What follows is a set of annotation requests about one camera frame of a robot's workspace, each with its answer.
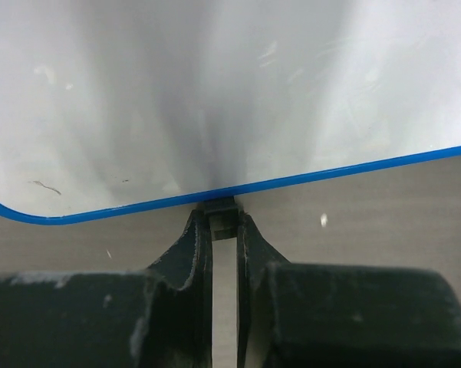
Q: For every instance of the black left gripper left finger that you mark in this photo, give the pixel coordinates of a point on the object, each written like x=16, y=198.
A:
x=160, y=316

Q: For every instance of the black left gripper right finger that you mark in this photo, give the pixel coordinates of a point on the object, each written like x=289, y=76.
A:
x=332, y=315

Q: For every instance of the blue framed whiteboard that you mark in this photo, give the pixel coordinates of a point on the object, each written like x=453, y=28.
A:
x=114, y=107

